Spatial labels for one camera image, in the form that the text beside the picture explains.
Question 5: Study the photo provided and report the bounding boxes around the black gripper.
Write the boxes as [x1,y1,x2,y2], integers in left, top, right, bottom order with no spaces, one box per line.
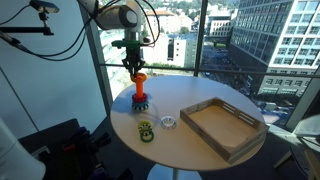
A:
[121,48,146,77]

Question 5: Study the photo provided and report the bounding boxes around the orange bumpy ring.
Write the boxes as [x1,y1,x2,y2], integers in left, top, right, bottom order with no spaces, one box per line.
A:
[130,72,148,84]

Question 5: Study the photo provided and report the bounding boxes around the blue clamp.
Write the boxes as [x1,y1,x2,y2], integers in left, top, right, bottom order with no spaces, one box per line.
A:
[63,126,92,149]

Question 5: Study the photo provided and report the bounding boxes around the round white table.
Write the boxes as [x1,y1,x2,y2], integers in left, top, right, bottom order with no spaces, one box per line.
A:
[109,75,268,180]

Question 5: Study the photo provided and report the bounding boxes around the wooden tray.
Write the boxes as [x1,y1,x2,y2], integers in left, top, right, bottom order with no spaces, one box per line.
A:
[179,96,270,164]

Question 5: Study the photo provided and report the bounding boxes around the white rounded object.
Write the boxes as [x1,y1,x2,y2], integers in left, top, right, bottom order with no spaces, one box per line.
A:
[0,118,47,180]

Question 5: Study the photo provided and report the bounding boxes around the light wooden chair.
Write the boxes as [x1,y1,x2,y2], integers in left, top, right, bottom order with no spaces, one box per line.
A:
[273,114,320,180]

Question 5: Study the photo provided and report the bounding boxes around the orange stand post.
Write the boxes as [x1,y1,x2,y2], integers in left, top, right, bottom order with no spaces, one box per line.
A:
[135,81,145,98]

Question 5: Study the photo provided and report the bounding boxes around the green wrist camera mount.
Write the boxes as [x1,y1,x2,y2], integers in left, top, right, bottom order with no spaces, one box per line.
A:
[111,38,142,50]

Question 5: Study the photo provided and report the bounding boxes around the pink ribbed ring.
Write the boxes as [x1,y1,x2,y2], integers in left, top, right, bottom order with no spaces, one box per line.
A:
[131,92,149,104]

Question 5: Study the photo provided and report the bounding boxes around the lime green ring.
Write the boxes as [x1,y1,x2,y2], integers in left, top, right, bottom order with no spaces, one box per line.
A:
[137,120,153,132]

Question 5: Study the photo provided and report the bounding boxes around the black and white ring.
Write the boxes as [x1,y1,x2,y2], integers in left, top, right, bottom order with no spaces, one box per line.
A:
[138,123,154,134]

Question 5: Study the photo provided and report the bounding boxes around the clear ring with coloured beads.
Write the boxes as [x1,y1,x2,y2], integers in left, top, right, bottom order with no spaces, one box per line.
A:
[160,115,178,131]

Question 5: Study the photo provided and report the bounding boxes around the dark green ring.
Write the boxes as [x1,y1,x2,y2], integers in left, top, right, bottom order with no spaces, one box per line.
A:
[139,128,155,144]

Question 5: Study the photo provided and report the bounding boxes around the dark window frame post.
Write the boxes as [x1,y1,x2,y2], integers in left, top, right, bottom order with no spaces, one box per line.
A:
[193,0,210,78]

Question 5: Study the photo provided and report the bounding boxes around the long black cable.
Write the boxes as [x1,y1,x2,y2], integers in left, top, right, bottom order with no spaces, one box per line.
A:
[0,16,101,63]

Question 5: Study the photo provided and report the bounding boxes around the grey stereo camera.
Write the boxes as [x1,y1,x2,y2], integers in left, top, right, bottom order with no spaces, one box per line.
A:
[29,0,60,14]

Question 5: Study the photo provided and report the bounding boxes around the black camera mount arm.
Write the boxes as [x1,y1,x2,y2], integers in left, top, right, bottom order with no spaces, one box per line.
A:
[0,12,55,37]

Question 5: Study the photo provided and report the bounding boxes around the thin black camera cable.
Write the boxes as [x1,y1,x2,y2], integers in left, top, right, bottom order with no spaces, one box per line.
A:
[0,3,32,26]

